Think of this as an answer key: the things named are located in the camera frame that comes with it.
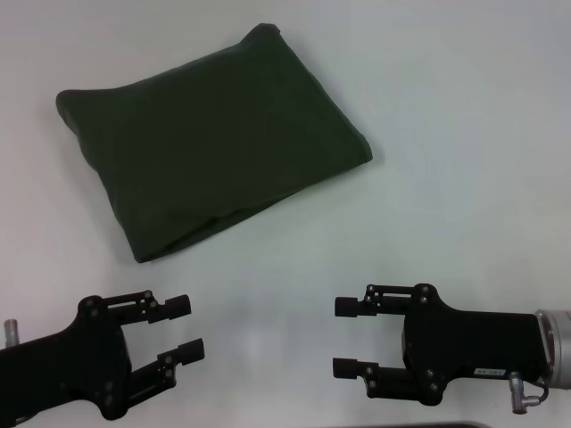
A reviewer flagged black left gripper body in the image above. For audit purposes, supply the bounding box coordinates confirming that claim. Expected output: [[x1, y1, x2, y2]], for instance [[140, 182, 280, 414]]
[[0, 294, 135, 421]]

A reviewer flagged dark green printed t-shirt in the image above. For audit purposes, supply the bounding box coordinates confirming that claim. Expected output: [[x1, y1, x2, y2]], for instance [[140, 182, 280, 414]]
[[54, 22, 374, 264]]

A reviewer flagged right arm cable metal plug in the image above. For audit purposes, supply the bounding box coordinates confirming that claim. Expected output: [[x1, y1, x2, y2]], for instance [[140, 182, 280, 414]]
[[508, 370, 550, 416]]

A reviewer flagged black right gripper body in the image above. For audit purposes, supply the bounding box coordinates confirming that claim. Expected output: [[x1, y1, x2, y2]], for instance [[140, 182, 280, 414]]
[[400, 283, 550, 407]]

